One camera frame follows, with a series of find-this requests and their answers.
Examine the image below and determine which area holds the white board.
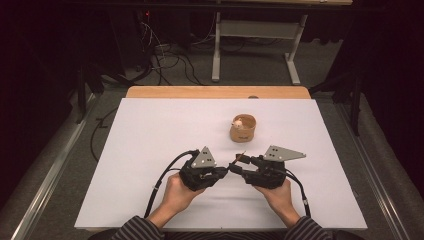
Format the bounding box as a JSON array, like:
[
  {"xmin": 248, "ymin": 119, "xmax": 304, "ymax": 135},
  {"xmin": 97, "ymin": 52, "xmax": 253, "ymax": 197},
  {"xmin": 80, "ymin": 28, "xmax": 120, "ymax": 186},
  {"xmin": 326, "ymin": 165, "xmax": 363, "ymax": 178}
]
[{"xmin": 73, "ymin": 97, "xmax": 369, "ymax": 232}]

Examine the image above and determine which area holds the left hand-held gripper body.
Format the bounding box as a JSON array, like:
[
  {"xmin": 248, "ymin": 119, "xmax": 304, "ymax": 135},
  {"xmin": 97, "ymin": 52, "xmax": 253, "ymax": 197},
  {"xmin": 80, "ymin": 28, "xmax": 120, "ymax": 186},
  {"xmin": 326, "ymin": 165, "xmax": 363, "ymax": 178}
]
[{"xmin": 178, "ymin": 145, "xmax": 230, "ymax": 193}]

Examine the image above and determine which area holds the person's right hand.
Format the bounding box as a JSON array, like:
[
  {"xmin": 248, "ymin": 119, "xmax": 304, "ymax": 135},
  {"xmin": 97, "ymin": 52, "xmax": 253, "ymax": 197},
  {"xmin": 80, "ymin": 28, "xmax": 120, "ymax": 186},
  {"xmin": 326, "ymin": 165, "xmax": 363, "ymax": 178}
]
[{"xmin": 254, "ymin": 178, "xmax": 295, "ymax": 214}]

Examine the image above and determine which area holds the wooden table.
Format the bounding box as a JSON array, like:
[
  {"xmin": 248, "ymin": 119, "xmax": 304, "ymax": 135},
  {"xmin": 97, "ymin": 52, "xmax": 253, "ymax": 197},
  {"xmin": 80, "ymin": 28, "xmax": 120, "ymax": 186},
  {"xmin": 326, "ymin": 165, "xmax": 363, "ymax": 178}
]
[{"xmin": 125, "ymin": 85, "xmax": 312, "ymax": 100}]

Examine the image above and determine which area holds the left hand-held gripper cable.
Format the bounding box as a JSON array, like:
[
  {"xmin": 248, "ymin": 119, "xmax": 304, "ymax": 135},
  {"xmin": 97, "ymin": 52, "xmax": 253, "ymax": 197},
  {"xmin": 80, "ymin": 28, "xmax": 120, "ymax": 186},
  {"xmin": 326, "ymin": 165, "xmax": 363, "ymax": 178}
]
[{"xmin": 143, "ymin": 149, "xmax": 201, "ymax": 220}]

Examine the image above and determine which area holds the person's left hand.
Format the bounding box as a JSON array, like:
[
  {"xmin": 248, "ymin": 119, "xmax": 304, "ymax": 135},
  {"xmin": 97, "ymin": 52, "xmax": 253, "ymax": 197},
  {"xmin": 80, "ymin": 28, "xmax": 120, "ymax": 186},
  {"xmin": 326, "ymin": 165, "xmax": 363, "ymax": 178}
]
[{"xmin": 161, "ymin": 172, "xmax": 207, "ymax": 215}]

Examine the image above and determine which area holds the thin black floor cable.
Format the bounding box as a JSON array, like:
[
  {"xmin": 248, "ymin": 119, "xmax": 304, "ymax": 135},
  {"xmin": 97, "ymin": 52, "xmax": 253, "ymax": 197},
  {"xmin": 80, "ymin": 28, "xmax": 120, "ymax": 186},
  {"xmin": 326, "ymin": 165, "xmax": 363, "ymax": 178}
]
[{"xmin": 89, "ymin": 105, "xmax": 120, "ymax": 163}]

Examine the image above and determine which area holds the black metal stand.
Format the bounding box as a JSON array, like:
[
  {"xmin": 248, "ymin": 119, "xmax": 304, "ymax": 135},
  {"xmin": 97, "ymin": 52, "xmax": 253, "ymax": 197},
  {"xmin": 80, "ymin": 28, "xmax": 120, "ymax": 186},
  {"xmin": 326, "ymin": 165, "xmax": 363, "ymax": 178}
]
[
  {"xmin": 73, "ymin": 61, "xmax": 105, "ymax": 125},
  {"xmin": 309, "ymin": 70, "xmax": 365, "ymax": 137}
]

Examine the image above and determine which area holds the black pencil with gold end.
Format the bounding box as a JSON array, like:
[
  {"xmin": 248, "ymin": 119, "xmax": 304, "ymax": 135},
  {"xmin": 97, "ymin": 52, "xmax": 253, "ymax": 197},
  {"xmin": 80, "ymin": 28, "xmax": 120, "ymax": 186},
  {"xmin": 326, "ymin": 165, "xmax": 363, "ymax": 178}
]
[{"xmin": 232, "ymin": 150, "xmax": 248, "ymax": 165}]

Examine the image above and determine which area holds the hand-held gripper cable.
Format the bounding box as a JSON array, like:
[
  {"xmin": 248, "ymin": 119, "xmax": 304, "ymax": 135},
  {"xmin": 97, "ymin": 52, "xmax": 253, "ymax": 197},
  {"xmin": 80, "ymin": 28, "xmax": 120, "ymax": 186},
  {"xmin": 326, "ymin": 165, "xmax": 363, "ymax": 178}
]
[
  {"xmin": 143, "ymin": 149, "xmax": 201, "ymax": 220},
  {"xmin": 283, "ymin": 169, "xmax": 312, "ymax": 219}
]

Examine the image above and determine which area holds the tangle of floor cables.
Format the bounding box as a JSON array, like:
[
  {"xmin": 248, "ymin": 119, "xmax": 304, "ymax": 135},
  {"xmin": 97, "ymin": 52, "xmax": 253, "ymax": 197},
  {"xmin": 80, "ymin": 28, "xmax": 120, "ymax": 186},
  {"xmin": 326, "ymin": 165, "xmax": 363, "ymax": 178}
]
[{"xmin": 132, "ymin": 18, "xmax": 215, "ymax": 87}]

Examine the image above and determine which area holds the round wooden pen holder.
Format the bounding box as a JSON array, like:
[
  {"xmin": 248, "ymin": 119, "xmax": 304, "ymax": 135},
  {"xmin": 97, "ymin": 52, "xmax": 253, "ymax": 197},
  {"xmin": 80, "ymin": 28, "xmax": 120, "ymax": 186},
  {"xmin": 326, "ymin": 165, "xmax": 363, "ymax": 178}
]
[{"xmin": 228, "ymin": 113, "xmax": 258, "ymax": 144}]

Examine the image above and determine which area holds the desk with white metal frame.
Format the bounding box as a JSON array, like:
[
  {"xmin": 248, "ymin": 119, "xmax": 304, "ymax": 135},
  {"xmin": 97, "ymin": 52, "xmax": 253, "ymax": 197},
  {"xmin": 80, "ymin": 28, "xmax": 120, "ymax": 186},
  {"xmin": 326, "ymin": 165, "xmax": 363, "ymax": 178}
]
[{"xmin": 211, "ymin": 0, "xmax": 354, "ymax": 86}]

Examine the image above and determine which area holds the right hand-held gripper cable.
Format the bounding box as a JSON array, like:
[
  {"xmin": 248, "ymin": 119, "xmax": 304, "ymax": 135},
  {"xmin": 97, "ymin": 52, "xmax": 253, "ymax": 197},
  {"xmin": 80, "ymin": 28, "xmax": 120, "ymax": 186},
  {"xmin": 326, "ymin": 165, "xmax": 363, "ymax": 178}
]
[{"xmin": 283, "ymin": 169, "xmax": 312, "ymax": 219}]

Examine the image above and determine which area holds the aluminium floor rail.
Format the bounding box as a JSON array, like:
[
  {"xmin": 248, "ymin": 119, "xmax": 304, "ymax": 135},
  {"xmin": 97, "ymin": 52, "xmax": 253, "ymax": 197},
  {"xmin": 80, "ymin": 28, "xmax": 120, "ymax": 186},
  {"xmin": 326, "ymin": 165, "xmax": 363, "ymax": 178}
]
[
  {"xmin": 335, "ymin": 101, "xmax": 413, "ymax": 240},
  {"xmin": 9, "ymin": 92, "xmax": 98, "ymax": 240}
]

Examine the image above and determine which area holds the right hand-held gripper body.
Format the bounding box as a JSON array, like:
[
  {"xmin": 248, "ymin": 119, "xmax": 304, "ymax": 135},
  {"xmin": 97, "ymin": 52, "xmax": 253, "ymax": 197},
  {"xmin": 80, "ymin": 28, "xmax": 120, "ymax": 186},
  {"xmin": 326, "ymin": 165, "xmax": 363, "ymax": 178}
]
[{"xmin": 244, "ymin": 144, "xmax": 307, "ymax": 190}]

